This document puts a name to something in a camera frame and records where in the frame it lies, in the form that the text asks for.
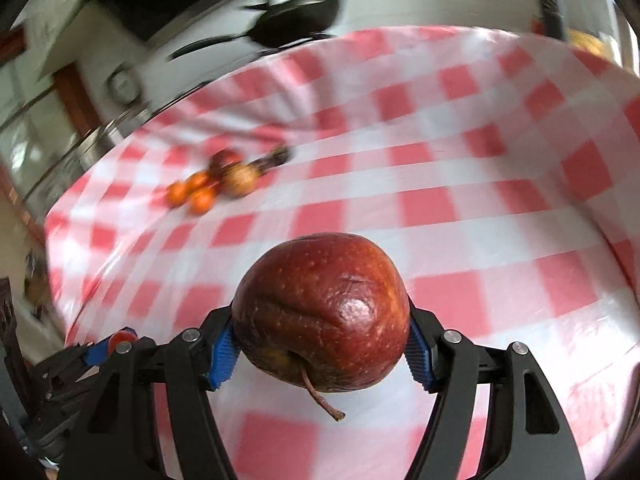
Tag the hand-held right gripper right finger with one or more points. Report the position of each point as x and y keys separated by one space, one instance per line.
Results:
x=420 y=360

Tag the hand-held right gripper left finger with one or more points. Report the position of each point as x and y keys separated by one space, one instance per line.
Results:
x=224 y=360

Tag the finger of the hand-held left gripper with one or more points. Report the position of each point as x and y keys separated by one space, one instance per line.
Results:
x=97 y=352

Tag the wrinkled dark red apple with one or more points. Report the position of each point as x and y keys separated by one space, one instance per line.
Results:
x=320 y=305

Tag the tan brown fruit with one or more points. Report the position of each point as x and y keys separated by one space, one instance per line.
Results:
x=239 y=180

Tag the dark brown fruit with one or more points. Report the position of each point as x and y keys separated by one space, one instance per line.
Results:
x=272 y=157

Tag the orange mandarin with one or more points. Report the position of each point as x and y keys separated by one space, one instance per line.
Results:
x=201 y=200
x=198 y=179
x=176 y=194

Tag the red white checked tablecloth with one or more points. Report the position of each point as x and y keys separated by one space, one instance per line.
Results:
x=450 y=185

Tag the small red fruit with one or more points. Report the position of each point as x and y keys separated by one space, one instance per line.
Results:
x=223 y=160

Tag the wooden framed glass door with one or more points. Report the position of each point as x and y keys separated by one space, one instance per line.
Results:
x=70 y=95

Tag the black wok pan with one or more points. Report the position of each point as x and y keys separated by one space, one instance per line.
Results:
x=290 y=30

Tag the orange yellow object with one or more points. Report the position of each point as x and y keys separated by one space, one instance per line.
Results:
x=587 y=44

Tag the black wok lid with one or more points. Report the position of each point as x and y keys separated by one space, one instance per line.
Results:
x=300 y=6

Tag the dark water bottle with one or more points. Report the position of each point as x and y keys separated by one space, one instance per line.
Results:
x=550 y=5

